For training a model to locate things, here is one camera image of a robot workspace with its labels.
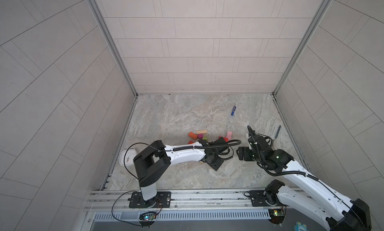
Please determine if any white plastic lid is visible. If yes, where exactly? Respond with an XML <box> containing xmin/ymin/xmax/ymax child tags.
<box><xmin>119</xmin><ymin>149</ymin><xmax>138</xmax><ymax>167</ymax></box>

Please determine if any natural wood block 31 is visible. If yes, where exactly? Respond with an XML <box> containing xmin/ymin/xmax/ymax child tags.
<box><xmin>196</xmin><ymin>130</ymin><xmax>208</xmax><ymax>135</ymax></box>

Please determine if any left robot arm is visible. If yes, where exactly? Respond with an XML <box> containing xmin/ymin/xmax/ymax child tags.
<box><xmin>120</xmin><ymin>137</ymin><xmax>241</xmax><ymax>209</ymax></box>

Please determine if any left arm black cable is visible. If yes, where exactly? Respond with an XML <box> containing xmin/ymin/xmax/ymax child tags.
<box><xmin>111</xmin><ymin>142</ymin><xmax>163</xmax><ymax>227</ymax></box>

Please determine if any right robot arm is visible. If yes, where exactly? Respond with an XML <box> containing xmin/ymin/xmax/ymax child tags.
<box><xmin>237</xmin><ymin>126</ymin><xmax>372</xmax><ymax>231</ymax></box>

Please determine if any light blue object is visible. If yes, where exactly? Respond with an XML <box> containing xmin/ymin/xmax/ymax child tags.
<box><xmin>294</xmin><ymin>222</ymin><xmax>308</xmax><ymax>231</ymax></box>

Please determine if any dark grey pen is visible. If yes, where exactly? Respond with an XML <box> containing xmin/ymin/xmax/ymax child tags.
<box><xmin>275</xmin><ymin>126</ymin><xmax>282</xmax><ymax>139</ymax></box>

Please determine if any right circuit board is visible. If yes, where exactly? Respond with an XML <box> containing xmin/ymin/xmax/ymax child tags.
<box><xmin>268</xmin><ymin>210</ymin><xmax>286</xmax><ymax>225</ymax></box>

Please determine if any blue marker pen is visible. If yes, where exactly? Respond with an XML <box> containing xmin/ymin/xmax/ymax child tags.
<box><xmin>231</xmin><ymin>102</ymin><xmax>238</xmax><ymax>116</ymax></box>

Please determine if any circuit board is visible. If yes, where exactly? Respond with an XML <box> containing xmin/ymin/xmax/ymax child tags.
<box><xmin>268</xmin><ymin>210</ymin><xmax>286</xmax><ymax>225</ymax></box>
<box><xmin>139</xmin><ymin>212</ymin><xmax>157</xmax><ymax>222</ymax></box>

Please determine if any aluminium mounting rail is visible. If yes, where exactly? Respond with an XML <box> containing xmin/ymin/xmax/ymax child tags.
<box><xmin>81</xmin><ymin>189</ymin><xmax>286</xmax><ymax>213</ymax></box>

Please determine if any pink rectangular block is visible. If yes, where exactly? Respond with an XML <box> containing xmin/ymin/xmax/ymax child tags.
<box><xmin>226</xmin><ymin>131</ymin><xmax>233</xmax><ymax>140</ymax></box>

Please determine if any orange rectangular block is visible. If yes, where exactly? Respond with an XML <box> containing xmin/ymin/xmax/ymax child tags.
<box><xmin>188</xmin><ymin>132</ymin><xmax>198</xmax><ymax>140</ymax></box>

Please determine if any left circuit board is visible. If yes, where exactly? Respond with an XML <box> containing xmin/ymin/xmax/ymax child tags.
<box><xmin>139</xmin><ymin>212</ymin><xmax>157</xmax><ymax>222</ymax></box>

